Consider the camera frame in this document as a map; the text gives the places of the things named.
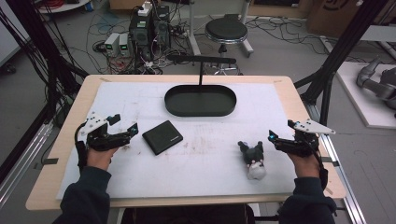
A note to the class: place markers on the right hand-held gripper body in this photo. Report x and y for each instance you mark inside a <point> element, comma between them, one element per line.
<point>300,146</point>

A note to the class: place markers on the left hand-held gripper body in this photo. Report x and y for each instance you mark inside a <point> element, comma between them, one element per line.
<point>98,138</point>

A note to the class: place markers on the black and white plush toy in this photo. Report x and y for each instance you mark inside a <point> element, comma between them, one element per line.
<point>253,157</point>

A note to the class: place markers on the black wallet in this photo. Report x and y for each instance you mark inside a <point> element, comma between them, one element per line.
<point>162,137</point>

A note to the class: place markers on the black oval tray with stand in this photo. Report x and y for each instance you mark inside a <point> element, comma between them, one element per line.
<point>200,102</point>

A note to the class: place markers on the person's left hand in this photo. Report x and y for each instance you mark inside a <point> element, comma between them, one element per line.
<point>99,158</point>

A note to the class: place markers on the person's right hand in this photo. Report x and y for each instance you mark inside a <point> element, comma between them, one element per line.
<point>306,166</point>

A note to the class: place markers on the white floor platform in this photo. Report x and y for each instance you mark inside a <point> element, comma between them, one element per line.
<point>367,115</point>

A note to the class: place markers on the grey bench power supply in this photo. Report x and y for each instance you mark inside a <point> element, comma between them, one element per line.
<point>112,43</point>
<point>124,45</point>

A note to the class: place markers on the white table mat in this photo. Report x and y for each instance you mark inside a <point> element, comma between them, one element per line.
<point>202,161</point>

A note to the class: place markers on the black computer tower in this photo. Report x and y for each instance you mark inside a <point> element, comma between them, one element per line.
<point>140,35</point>
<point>162,26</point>

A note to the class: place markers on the white power strip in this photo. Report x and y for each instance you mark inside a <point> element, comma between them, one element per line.
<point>144,9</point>

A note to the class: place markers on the black round stool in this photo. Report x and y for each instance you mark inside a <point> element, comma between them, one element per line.
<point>226,30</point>

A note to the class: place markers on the large cardboard box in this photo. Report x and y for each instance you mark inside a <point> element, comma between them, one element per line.
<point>336,15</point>

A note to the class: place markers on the aluminium rail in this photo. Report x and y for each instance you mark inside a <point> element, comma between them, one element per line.
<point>345,183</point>
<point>21,165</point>

